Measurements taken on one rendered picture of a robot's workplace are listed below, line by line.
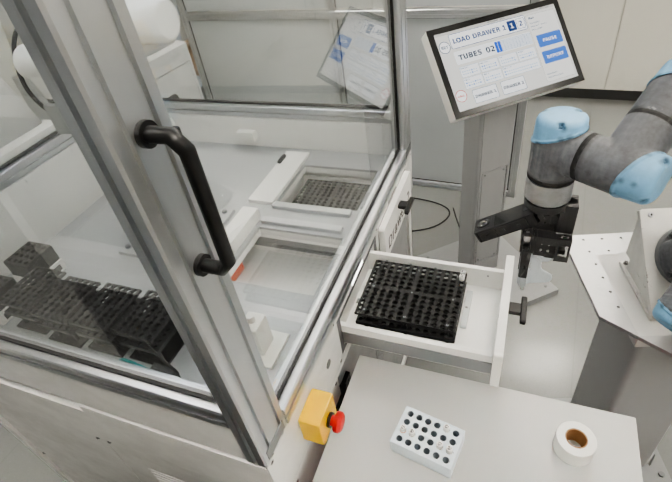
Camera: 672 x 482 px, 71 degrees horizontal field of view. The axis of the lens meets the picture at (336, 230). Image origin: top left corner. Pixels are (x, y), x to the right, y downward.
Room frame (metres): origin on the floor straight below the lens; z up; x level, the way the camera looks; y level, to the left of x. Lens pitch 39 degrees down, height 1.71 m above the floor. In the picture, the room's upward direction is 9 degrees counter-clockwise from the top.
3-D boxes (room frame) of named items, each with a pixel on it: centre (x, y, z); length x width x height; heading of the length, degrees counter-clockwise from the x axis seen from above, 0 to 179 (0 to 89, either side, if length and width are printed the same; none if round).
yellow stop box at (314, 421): (0.48, 0.09, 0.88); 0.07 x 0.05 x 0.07; 154
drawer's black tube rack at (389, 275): (0.73, -0.15, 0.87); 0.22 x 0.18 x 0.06; 64
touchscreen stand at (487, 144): (1.58, -0.67, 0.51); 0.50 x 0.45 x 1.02; 15
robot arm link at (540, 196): (0.63, -0.37, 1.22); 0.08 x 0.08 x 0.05
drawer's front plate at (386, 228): (1.07, -0.18, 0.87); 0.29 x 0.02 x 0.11; 154
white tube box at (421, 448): (0.45, -0.11, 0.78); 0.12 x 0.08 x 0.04; 54
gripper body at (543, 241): (0.62, -0.37, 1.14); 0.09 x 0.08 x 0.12; 64
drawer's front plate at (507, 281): (0.64, -0.33, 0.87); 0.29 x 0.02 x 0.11; 154
